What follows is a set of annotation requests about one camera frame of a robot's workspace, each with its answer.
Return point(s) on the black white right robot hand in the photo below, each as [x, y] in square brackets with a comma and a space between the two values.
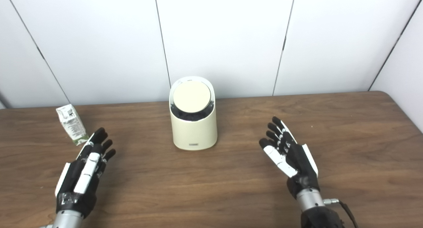
[297, 158]

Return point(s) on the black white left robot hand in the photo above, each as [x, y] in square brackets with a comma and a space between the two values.
[77, 175]

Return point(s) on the white green milk carton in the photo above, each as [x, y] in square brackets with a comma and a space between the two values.
[72, 124]

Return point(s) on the cream round bin lid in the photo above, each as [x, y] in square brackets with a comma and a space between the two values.
[191, 95]

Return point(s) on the cream-colored bin body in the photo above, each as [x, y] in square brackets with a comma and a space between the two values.
[193, 132]

